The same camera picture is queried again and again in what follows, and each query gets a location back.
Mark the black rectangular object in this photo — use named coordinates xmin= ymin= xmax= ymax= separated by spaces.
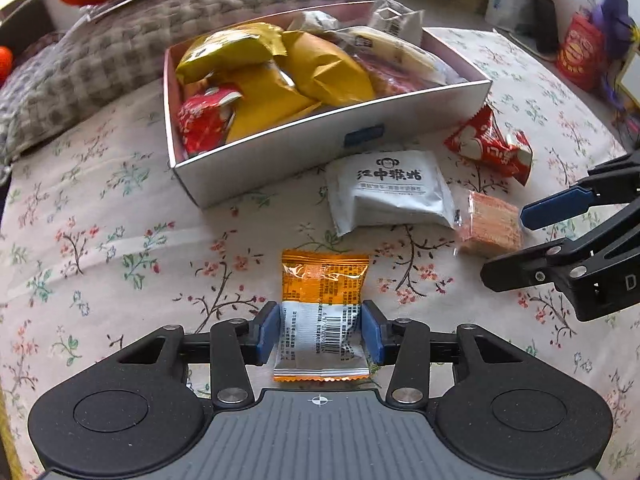
xmin=532 ymin=0 xmax=558 ymax=53

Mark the white snack packet black print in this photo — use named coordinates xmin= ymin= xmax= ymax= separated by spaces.
xmin=325 ymin=150 xmax=458 ymax=237

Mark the clear packet cream pastry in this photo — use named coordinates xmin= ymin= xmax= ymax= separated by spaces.
xmin=345 ymin=27 xmax=451 ymax=83

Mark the yellow snack packet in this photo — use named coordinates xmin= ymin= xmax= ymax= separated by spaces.
xmin=280 ymin=30 xmax=377 ymax=108
xmin=210 ymin=62 xmax=321 ymax=143

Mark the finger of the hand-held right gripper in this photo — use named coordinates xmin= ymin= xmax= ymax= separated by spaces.
xmin=480 ymin=207 xmax=640 ymax=293
xmin=520 ymin=152 xmax=640 ymax=231

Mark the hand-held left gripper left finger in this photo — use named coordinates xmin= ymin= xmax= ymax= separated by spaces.
xmin=115 ymin=301 xmax=281 ymax=409

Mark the white barcode snack packet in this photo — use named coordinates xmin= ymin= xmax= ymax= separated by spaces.
xmin=370 ymin=7 xmax=423 ymax=46

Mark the red paper bag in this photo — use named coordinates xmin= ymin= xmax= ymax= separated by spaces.
xmin=556 ymin=12 xmax=608 ymax=92

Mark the grey white snack packet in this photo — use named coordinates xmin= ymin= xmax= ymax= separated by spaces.
xmin=290 ymin=10 xmax=351 ymax=36

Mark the white cardboard box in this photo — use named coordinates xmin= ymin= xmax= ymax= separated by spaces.
xmin=162 ymin=1 xmax=493 ymax=209

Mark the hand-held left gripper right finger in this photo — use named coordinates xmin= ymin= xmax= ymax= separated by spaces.
xmin=361 ymin=300 xmax=523 ymax=409

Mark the orange white snack packet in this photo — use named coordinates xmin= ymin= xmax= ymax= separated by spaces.
xmin=272 ymin=249 xmax=371 ymax=385

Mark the pink snack bar packet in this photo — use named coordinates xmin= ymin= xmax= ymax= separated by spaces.
xmin=357 ymin=57 xmax=426 ymax=98
xmin=454 ymin=190 xmax=523 ymax=258

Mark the purple fabric object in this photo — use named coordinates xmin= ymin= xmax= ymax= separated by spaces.
xmin=590 ymin=0 xmax=640 ymax=111

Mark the red white snack packet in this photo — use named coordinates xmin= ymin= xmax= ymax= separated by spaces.
xmin=444 ymin=105 xmax=533 ymax=186

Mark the grey checked pillow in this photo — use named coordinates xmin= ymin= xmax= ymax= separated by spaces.
xmin=0 ymin=0 xmax=416 ymax=171

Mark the yellow snack bag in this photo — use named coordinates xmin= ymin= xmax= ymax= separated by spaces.
xmin=175 ymin=22 xmax=287 ymax=86

